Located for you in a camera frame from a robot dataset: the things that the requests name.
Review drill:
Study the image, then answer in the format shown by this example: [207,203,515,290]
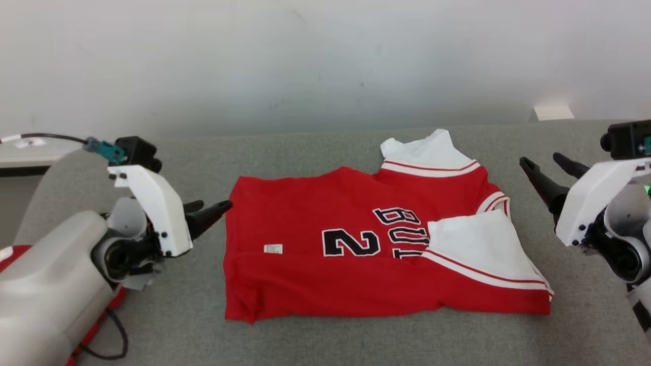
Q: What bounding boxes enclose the red shorts white side stripes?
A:
[0,245,126,366]

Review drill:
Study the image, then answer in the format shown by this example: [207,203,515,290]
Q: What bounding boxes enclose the small white wall box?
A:
[532,104,576,122]

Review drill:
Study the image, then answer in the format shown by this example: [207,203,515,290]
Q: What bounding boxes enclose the white and black baseboard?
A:
[0,151,69,178]

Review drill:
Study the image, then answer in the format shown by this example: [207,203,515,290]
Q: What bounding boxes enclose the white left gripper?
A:
[92,165,234,291]

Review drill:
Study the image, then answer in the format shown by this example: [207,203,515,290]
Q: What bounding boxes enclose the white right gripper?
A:
[519,152,651,248]

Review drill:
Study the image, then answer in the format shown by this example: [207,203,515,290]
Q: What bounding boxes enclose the grey fabric sofa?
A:
[13,119,651,366]

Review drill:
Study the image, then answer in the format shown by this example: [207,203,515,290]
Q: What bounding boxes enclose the red basketball jersey white sleeves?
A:
[224,129,555,324]

